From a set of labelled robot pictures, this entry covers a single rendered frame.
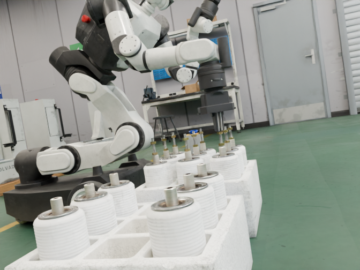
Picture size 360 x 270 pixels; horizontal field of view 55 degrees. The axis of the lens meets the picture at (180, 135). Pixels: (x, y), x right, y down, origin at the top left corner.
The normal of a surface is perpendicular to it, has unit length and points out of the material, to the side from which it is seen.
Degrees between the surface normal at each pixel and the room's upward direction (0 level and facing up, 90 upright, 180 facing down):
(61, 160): 90
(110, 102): 113
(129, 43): 67
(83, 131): 90
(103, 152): 102
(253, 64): 90
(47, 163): 90
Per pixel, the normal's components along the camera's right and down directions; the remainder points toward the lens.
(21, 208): -0.60, 0.14
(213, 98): 0.29, 0.01
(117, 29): -0.33, -0.30
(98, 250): 0.94, -0.13
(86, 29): -0.31, 0.07
